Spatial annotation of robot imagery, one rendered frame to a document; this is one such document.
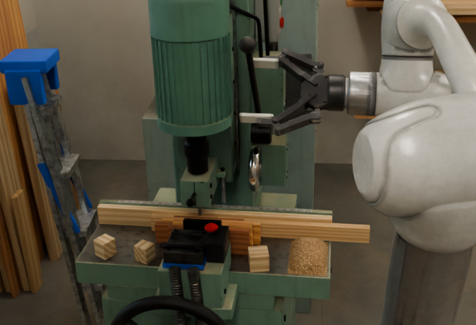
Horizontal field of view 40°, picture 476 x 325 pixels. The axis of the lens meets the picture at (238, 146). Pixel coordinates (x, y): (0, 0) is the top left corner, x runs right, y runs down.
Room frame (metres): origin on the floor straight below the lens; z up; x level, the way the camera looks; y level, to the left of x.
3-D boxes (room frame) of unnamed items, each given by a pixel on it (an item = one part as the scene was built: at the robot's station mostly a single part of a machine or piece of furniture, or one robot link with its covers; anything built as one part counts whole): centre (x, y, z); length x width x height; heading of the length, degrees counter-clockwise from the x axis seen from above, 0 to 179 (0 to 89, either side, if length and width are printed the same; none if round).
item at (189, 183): (1.45, 0.09, 1.03); 0.14 x 0.07 x 0.09; 171
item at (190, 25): (1.43, 0.10, 1.35); 0.18 x 0.18 x 0.31
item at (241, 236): (1.33, 0.07, 0.93); 0.20 x 0.01 x 0.07; 81
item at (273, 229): (1.40, -0.05, 0.92); 0.54 x 0.02 x 0.04; 81
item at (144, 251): (1.31, 0.23, 0.92); 0.04 x 0.03 x 0.04; 57
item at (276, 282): (1.32, 0.09, 0.87); 0.61 x 0.30 x 0.06; 81
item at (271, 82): (1.62, -0.08, 1.23); 0.09 x 0.08 x 0.15; 171
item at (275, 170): (1.59, -0.08, 1.02); 0.09 x 0.07 x 0.12; 81
